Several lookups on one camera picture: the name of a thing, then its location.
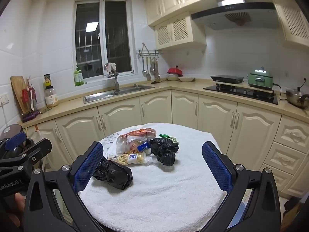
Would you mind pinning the purple utensil holder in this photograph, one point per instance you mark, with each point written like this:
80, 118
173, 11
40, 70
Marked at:
30, 114

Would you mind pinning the green dish soap bottle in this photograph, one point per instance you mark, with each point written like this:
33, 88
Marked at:
78, 77

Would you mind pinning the clear nut snack packet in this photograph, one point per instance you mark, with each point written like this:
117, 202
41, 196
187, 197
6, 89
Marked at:
129, 159

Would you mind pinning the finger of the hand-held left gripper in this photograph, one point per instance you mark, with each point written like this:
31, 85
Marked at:
31, 153
15, 141

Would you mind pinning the wooden cutting board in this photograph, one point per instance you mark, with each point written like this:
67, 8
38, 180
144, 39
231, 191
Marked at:
17, 87

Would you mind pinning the glass jar white label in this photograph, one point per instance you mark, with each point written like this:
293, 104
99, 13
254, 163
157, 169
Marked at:
51, 98

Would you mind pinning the red sausage packet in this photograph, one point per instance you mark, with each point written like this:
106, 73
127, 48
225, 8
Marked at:
140, 133

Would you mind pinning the wall socket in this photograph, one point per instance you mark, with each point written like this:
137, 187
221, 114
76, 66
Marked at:
3, 99

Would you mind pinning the clear plastic bag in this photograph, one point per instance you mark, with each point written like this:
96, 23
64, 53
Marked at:
125, 145

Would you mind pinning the wall utensil rack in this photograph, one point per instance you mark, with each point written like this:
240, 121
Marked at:
149, 52

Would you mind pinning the black cloth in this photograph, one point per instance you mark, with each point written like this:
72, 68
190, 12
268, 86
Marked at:
292, 203

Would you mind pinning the steel sink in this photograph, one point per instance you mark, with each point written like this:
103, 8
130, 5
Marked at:
108, 95

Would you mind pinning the cloth on faucet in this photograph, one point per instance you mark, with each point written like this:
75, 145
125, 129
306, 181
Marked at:
112, 67

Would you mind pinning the black induction cooker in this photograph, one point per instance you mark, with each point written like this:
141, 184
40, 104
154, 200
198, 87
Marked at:
227, 78

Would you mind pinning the steel pot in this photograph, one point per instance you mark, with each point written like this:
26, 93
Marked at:
295, 98

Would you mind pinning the dark sauce bottle yellow label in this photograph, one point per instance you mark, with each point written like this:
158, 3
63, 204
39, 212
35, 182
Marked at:
47, 81

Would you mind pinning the range hood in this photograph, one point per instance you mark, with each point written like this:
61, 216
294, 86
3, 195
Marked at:
236, 14

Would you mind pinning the hanging steel spoon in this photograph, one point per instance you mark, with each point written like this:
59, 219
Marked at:
144, 71

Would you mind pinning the black glass stove hob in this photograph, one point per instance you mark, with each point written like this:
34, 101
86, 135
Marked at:
241, 93

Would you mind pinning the large black plastic bag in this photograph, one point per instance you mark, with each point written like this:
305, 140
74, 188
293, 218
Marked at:
113, 174

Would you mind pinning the lattice door wall cabinet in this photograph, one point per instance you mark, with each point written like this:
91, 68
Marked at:
294, 21
178, 32

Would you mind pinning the hanging slotted spoon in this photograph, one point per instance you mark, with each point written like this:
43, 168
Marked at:
157, 73

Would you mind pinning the steel faucet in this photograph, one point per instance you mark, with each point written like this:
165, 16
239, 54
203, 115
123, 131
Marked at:
116, 82

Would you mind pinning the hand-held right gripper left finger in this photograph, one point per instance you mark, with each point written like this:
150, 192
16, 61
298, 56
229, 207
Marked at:
84, 168

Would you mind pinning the green electric cooker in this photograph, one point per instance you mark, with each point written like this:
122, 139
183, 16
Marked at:
259, 79

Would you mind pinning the green wrapper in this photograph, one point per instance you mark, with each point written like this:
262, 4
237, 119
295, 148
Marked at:
169, 137

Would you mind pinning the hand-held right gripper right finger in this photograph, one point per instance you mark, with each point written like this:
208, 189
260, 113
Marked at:
217, 168

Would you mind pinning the kitchen window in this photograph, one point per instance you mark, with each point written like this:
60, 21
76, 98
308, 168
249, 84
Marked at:
113, 38

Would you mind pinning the white towel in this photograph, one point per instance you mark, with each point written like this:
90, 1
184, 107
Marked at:
164, 198

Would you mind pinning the red pot lid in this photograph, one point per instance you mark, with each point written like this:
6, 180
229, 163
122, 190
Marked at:
175, 71

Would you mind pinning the white bowl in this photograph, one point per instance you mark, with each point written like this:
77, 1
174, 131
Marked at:
172, 77

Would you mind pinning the hanging steel ladle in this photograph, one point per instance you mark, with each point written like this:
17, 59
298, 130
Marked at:
152, 70

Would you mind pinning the small blue packet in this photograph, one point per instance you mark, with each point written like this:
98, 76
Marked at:
143, 147

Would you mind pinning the person's left hand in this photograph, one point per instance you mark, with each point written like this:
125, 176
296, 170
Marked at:
19, 204

